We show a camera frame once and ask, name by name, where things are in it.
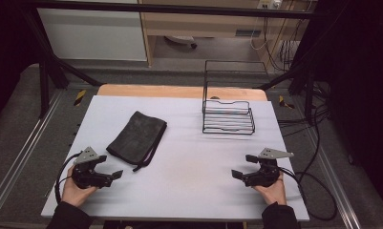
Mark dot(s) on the dark grey cloth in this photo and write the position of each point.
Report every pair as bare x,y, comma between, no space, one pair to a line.
138,138

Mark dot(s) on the office chair base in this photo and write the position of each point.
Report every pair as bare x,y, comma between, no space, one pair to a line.
181,39

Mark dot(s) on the black metal frame bar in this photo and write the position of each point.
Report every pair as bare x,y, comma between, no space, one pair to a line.
166,8

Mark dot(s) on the white cabinet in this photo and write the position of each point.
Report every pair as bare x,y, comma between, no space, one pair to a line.
90,35

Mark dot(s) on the wooden table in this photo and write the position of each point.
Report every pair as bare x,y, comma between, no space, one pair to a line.
166,91

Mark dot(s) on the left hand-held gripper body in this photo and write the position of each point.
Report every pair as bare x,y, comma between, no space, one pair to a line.
87,175

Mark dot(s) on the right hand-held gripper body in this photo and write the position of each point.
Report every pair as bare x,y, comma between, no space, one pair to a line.
265,176

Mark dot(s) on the person's right hand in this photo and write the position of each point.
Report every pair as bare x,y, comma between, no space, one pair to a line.
273,192

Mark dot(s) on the yellow black floor tape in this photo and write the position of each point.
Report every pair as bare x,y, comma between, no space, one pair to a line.
80,97
286,103

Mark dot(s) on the aluminium floor rail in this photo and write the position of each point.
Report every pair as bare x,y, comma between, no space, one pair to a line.
335,184
23,159

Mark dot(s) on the white power strip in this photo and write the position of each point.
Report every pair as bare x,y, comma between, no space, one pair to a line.
270,4

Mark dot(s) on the beige wooden desk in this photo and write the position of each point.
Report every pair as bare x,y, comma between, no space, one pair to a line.
205,24

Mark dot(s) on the person's left hand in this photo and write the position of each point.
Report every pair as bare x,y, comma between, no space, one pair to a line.
74,194

